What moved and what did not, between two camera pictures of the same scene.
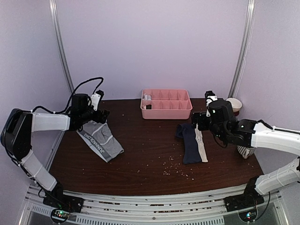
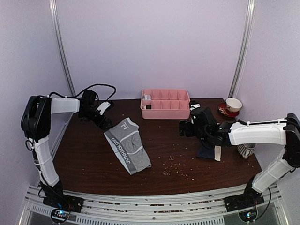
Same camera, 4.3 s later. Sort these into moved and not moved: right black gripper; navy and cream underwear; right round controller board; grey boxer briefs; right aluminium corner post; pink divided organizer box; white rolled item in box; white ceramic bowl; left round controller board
Moved: grey boxer briefs; right black gripper; navy and cream underwear
Not moved: white rolled item in box; pink divided organizer box; white ceramic bowl; left round controller board; right aluminium corner post; right round controller board
